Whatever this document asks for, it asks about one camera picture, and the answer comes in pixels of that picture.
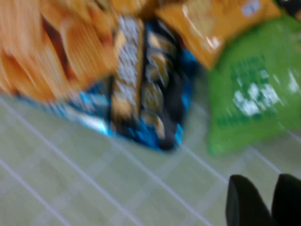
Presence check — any blue shrimp chips bag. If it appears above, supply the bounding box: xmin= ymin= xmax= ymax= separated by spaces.
xmin=0 ymin=0 xmax=198 ymax=151

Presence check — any green chips bag with barcode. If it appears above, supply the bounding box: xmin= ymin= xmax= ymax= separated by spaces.
xmin=206 ymin=11 xmax=301 ymax=156

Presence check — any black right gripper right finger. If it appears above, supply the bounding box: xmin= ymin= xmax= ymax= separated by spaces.
xmin=271 ymin=173 xmax=301 ymax=226

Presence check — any orange cracker packet blue logo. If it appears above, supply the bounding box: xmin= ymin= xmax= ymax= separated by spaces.
xmin=155 ymin=0 xmax=283 ymax=70

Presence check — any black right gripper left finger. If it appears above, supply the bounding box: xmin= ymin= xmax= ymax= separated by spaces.
xmin=225 ymin=174 xmax=278 ymax=226

